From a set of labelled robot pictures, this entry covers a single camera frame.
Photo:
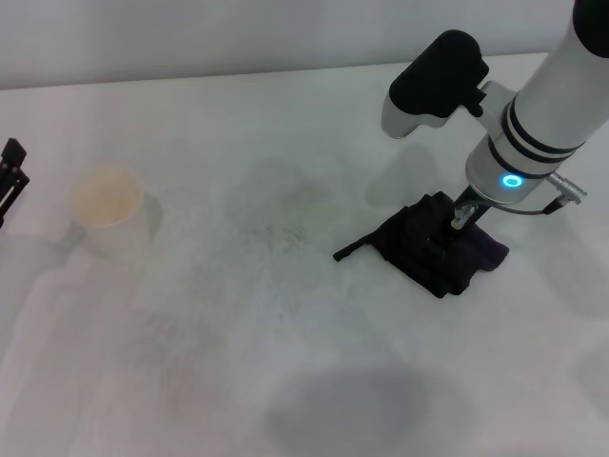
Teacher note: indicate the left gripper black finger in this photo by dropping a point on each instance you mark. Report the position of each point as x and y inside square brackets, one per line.
[12, 176]

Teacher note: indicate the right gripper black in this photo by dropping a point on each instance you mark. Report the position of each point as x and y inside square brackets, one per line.
[476, 209]

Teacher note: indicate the dark purple rag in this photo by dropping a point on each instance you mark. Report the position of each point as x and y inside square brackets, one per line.
[418, 266]

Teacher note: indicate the white paper cup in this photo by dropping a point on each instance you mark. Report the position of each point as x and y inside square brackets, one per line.
[116, 228]

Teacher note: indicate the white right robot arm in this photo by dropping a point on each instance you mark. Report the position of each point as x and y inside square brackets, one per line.
[552, 100]

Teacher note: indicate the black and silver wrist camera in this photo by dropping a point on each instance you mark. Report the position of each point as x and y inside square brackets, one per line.
[438, 81]

